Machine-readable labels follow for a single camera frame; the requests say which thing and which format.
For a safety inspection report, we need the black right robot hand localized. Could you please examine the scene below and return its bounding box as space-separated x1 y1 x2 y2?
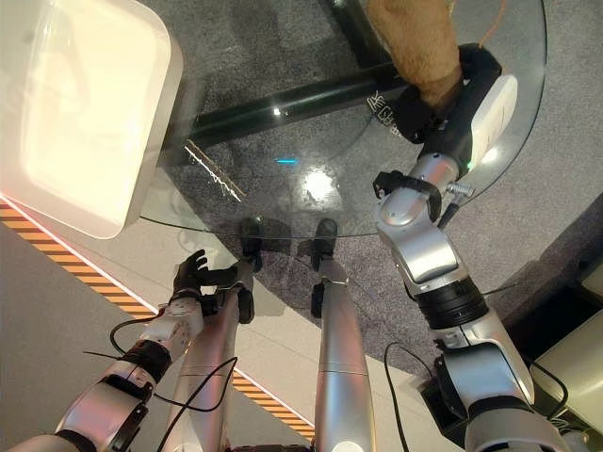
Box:
393 42 520 173

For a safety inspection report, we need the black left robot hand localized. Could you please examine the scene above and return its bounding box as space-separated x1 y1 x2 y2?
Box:
139 249 240 358

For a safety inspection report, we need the brown fluffy cloth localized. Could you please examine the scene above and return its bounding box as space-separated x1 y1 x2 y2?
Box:
367 0 465 113

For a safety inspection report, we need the white rounded plastic basket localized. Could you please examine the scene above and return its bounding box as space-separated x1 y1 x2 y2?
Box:
0 0 186 241

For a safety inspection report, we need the silver left robot leg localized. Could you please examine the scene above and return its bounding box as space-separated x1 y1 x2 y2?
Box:
157 215 266 452

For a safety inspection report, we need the silver robot leg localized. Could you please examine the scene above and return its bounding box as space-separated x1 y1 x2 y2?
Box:
157 215 266 452
296 218 379 452

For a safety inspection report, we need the silver right robot leg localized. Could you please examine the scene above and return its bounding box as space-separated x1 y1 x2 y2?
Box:
296 218 379 452

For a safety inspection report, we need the grey carpet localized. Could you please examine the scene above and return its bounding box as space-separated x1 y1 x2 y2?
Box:
155 0 603 378

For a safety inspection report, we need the black floor socket box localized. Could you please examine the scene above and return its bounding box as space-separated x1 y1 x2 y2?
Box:
408 375 474 435

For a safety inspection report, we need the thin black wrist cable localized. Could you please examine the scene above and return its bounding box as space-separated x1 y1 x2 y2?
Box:
83 317 159 364

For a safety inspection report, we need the long black cable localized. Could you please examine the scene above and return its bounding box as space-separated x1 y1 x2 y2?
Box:
383 342 412 452
149 356 239 452

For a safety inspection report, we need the orange cable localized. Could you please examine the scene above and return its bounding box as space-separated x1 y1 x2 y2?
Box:
477 0 509 49

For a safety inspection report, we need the dark metal table frame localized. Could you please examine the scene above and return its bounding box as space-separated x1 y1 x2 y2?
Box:
159 0 416 169

